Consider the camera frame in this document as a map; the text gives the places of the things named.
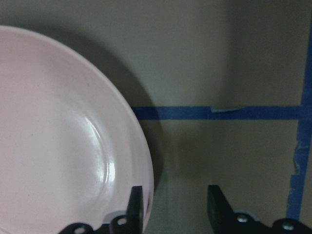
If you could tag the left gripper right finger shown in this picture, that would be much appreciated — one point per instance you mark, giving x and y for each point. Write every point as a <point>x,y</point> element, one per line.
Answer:
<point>224,220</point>

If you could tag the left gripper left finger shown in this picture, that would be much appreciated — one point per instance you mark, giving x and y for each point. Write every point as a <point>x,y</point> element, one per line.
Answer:
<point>129,223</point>

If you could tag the pink plate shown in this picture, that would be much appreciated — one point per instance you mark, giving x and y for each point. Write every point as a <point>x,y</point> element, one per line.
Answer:
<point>71,148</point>

